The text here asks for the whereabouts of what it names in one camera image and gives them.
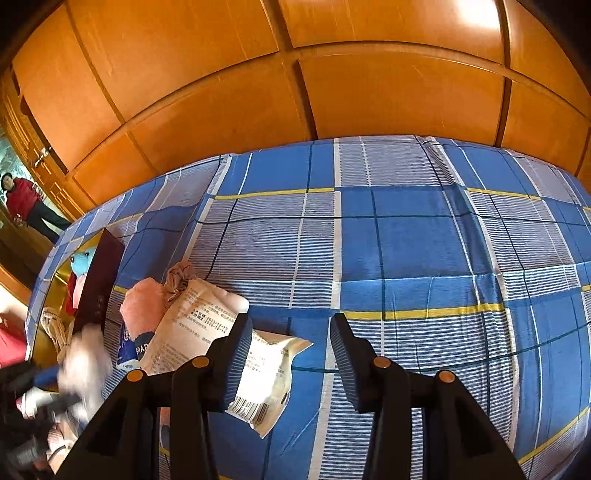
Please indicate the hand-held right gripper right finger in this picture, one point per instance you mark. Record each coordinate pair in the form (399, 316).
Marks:
(344, 364)

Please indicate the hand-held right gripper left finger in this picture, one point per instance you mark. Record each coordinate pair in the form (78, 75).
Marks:
(238, 364)

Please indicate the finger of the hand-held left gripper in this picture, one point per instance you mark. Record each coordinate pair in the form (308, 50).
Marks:
(62, 402)

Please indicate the white packet with barcode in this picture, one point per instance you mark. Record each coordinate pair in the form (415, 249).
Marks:
(272, 369)

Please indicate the white plastic-wrapped cloth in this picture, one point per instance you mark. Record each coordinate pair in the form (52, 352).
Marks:
(90, 364)

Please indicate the white knit gloves blue cuff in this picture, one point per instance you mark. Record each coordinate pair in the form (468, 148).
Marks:
(55, 332)

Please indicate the blue white tissue pack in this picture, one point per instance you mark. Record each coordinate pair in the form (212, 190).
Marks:
(124, 346)

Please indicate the beige scrunchie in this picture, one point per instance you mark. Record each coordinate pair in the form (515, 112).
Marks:
(180, 277)

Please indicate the red fluffy cloth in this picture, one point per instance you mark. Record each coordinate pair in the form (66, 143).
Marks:
(70, 295)

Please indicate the pink towel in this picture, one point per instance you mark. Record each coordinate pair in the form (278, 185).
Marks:
(143, 304)

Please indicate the gold metal tin box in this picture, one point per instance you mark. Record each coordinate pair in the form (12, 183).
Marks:
(99, 277)

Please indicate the blue fluffy sock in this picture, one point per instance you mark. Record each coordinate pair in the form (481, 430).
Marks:
(84, 263)

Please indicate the blue plaid bed sheet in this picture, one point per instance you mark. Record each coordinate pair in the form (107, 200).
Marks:
(406, 240)

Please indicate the wooden door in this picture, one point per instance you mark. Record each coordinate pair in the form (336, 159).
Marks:
(23, 120)

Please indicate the wooden wardrobe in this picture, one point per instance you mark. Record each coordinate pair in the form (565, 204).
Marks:
(231, 69)

